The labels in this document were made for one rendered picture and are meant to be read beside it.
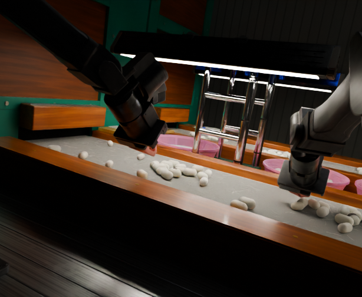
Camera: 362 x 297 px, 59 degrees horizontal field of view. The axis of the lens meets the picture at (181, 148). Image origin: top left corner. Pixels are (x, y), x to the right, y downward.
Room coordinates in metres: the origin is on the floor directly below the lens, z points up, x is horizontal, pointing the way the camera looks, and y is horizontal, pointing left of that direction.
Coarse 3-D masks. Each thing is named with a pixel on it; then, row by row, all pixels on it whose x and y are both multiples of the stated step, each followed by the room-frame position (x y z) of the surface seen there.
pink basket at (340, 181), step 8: (264, 160) 1.06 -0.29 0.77; (272, 160) 1.11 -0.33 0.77; (280, 160) 1.13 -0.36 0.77; (272, 168) 0.96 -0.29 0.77; (280, 168) 1.12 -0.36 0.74; (328, 176) 1.06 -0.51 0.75; (336, 176) 1.04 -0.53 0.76; (344, 176) 1.00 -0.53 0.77; (328, 184) 0.88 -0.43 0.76; (336, 184) 0.88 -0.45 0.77; (344, 184) 0.90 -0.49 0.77
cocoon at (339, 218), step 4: (336, 216) 0.64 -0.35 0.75; (340, 216) 0.64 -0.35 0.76; (344, 216) 0.63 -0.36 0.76; (348, 216) 0.63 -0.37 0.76; (336, 220) 0.64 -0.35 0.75; (340, 220) 0.63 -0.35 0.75; (344, 220) 0.63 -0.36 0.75; (348, 220) 0.62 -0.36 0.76; (352, 220) 0.62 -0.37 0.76; (352, 224) 0.62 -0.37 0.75
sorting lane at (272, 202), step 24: (48, 144) 0.94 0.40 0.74; (72, 144) 0.99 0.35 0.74; (96, 144) 1.05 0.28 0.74; (120, 144) 1.10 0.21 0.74; (120, 168) 0.81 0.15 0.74; (144, 168) 0.84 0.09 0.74; (192, 192) 0.70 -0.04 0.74; (216, 192) 0.73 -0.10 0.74; (240, 192) 0.75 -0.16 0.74; (264, 192) 0.79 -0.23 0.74; (288, 192) 0.82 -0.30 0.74; (264, 216) 0.61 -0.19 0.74; (288, 216) 0.64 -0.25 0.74; (312, 216) 0.66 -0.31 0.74; (360, 240) 0.56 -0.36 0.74
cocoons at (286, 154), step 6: (192, 132) 1.58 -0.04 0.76; (204, 138) 1.48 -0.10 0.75; (210, 138) 1.55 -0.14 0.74; (216, 138) 1.52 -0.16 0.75; (264, 150) 1.34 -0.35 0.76; (270, 150) 1.37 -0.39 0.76; (276, 150) 1.40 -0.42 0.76; (282, 156) 1.26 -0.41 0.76; (288, 156) 1.36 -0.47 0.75; (360, 168) 1.27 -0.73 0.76
